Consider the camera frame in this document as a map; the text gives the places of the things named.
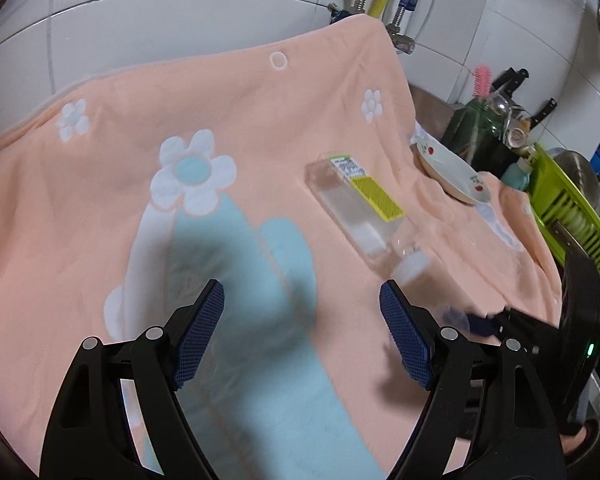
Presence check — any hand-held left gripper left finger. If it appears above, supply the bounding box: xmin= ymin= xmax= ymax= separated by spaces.
xmin=40 ymin=279 xmax=226 ymax=480

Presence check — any peach floral blanket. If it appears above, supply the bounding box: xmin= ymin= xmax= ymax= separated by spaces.
xmin=0 ymin=17 xmax=565 ymax=480

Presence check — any teal bottle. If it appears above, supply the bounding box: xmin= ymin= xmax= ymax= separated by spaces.
xmin=500 ymin=152 xmax=536 ymax=191

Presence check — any pink brush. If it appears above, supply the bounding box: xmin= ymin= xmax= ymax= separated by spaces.
xmin=471 ymin=64 xmax=492 ymax=99

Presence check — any white plate with fruit print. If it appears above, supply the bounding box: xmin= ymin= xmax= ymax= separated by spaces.
xmin=416 ymin=140 xmax=488 ymax=206

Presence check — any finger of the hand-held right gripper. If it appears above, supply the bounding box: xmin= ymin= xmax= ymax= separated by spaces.
xmin=442 ymin=307 xmax=561 ymax=361

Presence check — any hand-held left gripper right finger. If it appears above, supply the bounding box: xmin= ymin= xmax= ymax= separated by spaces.
xmin=378 ymin=280 xmax=567 ymax=480

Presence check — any cleaver with wooden handle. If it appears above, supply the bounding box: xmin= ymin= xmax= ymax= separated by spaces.
xmin=550 ymin=220 xmax=582 ymax=262

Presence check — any metal bowl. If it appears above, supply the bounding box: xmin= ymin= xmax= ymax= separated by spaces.
xmin=550 ymin=149 xmax=599 ymax=196

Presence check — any black handled knife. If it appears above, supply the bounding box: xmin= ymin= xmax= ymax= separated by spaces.
xmin=490 ymin=67 xmax=530 ymax=104
xmin=530 ymin=98 xmax=558 ymax=129

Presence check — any green dish rack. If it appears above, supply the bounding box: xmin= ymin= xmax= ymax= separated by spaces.
xmin=527 ymin=142 xmax=600 ymax=291

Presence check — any clear bottle with yellow label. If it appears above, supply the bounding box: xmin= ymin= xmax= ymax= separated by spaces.
xmin=305 ymin=152 xmax=433 ymax=286

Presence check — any person's right hand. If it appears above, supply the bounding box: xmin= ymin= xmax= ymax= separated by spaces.
xmin=562 ymin=417 xmax=600 ymax=469

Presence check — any dark utensil holder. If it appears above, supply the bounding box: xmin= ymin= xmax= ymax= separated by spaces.
xmin=440 ymin=95 xmax=527 ymax=181

